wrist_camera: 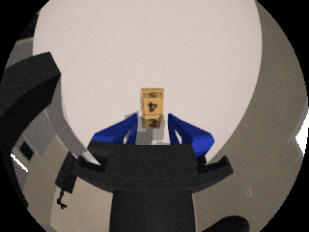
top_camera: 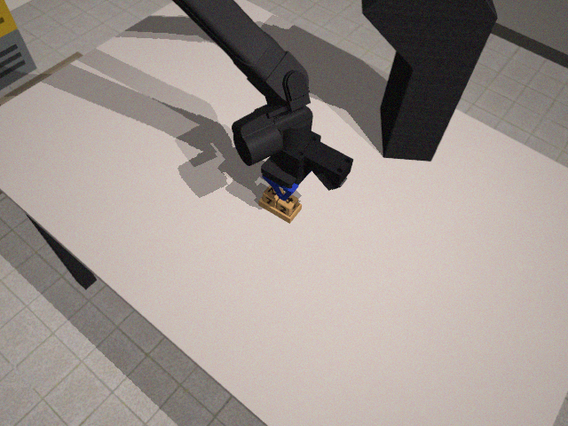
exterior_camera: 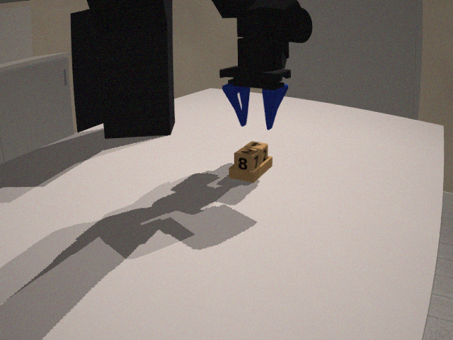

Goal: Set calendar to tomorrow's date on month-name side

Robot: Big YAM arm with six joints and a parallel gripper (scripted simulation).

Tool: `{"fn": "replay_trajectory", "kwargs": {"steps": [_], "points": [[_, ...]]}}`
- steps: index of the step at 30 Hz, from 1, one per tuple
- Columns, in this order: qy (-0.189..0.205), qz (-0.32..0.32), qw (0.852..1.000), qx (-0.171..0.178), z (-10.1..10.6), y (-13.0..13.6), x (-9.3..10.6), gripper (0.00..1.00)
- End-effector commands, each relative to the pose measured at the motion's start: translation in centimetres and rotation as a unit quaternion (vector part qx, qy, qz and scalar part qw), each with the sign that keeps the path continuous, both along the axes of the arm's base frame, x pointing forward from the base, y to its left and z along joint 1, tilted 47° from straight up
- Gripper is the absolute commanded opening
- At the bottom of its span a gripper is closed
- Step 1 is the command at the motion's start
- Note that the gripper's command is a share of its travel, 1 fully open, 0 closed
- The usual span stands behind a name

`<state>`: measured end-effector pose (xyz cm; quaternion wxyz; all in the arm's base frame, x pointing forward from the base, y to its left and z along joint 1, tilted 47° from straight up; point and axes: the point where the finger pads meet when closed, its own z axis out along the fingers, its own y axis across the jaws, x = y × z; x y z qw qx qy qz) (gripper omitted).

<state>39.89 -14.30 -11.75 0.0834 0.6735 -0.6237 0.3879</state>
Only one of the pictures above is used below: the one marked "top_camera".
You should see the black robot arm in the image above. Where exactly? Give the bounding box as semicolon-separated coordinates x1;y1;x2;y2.
172;0;353;191

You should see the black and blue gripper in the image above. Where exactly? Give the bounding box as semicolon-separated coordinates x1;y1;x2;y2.
261;142;313;201

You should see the brown cube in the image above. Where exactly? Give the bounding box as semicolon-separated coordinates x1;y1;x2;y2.
277;194;298;217
263;185;284;209

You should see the brown wooden tray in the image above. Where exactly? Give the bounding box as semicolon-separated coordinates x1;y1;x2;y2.
258;197;302;224

